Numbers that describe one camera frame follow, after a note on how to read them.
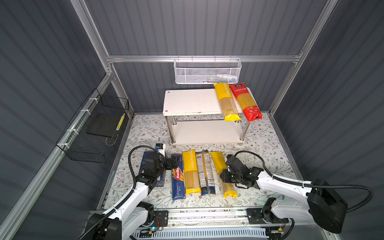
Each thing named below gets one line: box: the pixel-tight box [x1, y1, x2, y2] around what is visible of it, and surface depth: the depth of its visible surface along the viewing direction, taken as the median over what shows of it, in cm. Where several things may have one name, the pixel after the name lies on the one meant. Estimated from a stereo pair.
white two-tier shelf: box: [162, 88, 250, 145], surface depth 86 cm
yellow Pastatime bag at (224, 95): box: [213, 82, 242, 122], surface depth 77 cm
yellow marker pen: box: [116, 113, 126, 131], surface depth 81 cm
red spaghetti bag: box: [229, 82, 262, 123], surface depth 76 cm
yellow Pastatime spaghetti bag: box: [182, 149, 202, 195], surface depth 88 cm
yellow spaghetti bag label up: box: [210, 151, 238, 199], surface depth 79 cm
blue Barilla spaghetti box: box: [172, 153, 186, 200], surface depth 84 cm
